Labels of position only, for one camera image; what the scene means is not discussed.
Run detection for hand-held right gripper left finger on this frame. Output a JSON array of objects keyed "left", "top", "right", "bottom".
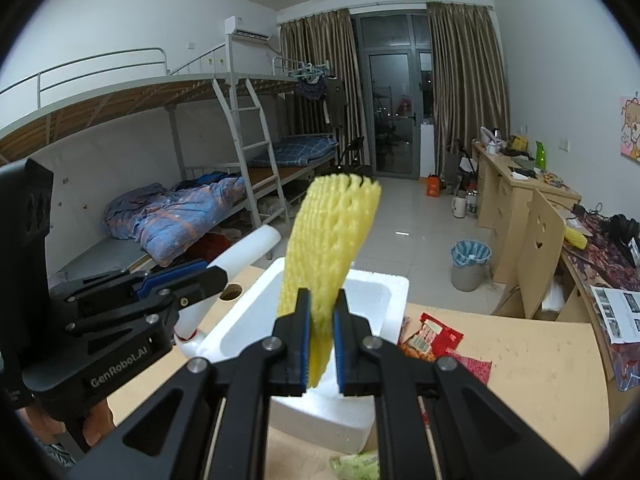
[{"left": 65, "top": 287, "right": 311, "bottom": 480}]

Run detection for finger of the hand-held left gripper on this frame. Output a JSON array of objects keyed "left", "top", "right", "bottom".
[
  {"left": 64, "top": 265, "right": 229, "bottom": 337},
  {"left": 49, "top": 259, "right": 207, "bottom": 306}
]

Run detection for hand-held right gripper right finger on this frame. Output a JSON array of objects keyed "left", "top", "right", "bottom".
[{"left": 334, "top": 290, "right": 583, "bottom": 480}]

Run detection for white foam box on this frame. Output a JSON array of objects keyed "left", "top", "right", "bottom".
[{"left": 196, "top": 255, "right": 410, "bottom": 453}]

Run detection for white foam tube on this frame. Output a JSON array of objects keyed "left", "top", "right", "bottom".
[{"left": 181, "top": 225, "right": 279, "bottom": 337}]

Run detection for yellow foam net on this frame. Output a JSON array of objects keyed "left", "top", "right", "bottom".
[{"left": 276, "top": 172, "right": 383, "bottom": 390}]

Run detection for light green wrapper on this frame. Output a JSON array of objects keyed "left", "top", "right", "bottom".
[{"left": 330, "top": 452, "right": 381, "bottom": 480}]

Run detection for person's left hand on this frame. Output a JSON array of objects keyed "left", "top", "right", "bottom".
[{"left": 20, "top": 394, "right": 117, "bottom": 461}]

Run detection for red cloth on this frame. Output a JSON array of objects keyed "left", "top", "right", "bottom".
[{"left": 187, "top": 232, "right": 233, "bottom": 263}]

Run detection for blue orange quilt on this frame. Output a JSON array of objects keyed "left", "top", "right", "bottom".
[{"left": 104, "top": 176, "right": 248, "bottom": 267}]

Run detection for red snack packet white label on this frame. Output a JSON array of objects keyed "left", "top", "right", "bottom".
[{"left": 400, "top": 312, "right": 463, "bottom": 361}]

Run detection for dark red snack packet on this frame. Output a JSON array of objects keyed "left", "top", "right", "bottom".
[{"left": 440, "top": 351, "right": 493, "bottom": 386}]

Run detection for white bed ladder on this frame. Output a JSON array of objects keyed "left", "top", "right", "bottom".
[{"left": 212, "top": 77, "right": 291, "bottom": 228}]

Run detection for trash bin with blue bag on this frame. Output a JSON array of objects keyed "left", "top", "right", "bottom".
[{"left": 451, "top": 240, "right": 493, "bottom": 292}]

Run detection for white metal bunk bed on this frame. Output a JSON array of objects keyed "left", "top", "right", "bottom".
[{"left": 0, "top": 47, "right": 351, "bottom": 281}]

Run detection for blue plaid mattress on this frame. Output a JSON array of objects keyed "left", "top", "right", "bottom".
[{"left": 250, "top": 135, "right": 338, "bottom": 168}]

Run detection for black folding chair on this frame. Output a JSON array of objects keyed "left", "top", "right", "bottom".
[{"left": 336, "top": 136, "right": 366, "bottom": 173}]

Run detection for long wooden desk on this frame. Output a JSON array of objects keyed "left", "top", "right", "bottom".
[{"left": 472, "top": 140, "right": 640, "bottom": 393}]

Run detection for wooden chair with smiley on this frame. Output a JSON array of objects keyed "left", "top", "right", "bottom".
[{"left": 492, "top": 189, "right": 566, "bottom": 321}]

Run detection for dark hanging clothes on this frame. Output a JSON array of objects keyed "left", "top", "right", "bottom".
[{"left": 295, "top": 76, "right": 347, "bottom": 127}]

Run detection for brown curtain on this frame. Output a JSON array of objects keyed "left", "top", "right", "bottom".
[
  {"left": 279, "top": 8, "right": 371, "bottom": 171},
  {"left": 426, "top": 1, "right": 511, "bottom": 181}
]

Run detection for white kettle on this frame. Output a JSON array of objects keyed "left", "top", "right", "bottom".
[{"left": 480, "top": 126, "right": 506, "bottom": 156}]

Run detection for yellow sponge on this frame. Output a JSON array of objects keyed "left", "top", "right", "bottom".
[{"left": 564, "top": 225, "right": 590, "bottom": 250}]

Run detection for white air conditioner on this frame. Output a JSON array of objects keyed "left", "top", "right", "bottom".
[{"left": 224, "top": 16, "right": 272, "bottom": 42}]

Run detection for glass balcony door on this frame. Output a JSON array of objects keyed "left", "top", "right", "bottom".
[{"left": 352, "top": 12, "right": 436, "bottom": 178}]

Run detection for printed paper sheets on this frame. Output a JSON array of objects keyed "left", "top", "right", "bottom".
[{"left": 590, "top": 285, "right": 640, "bottom": 343}]

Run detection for patterned desk mat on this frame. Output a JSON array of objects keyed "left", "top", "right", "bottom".
[{"left": 565, "top": 215, "right": 640, "bottom": 392}]

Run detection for cartoon wall poster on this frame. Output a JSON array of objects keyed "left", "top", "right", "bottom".
[{"left": 620, "top": 91, "right": 640, "bottom": 163}]

